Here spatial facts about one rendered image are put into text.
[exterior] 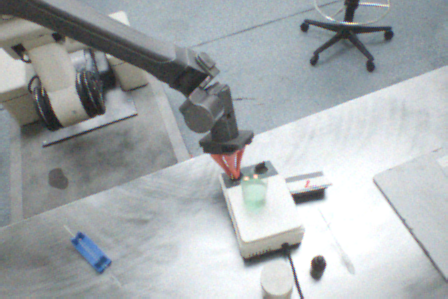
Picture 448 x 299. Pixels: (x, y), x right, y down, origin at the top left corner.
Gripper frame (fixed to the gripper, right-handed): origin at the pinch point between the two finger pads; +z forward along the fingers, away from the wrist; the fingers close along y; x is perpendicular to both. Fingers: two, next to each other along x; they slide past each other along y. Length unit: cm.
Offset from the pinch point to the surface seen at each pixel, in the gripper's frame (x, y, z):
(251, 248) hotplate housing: -11.7, 8.5, 8.6
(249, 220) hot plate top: -9.3, 7.7, 4.0
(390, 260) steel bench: 2.0, 30.7, 17.6
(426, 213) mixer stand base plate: 13.2, 36.1, 13.4
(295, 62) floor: 143, -41, 15
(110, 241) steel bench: -19.8, -22.1, 7.9
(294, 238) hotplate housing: -5.5, 14.6, 9.8
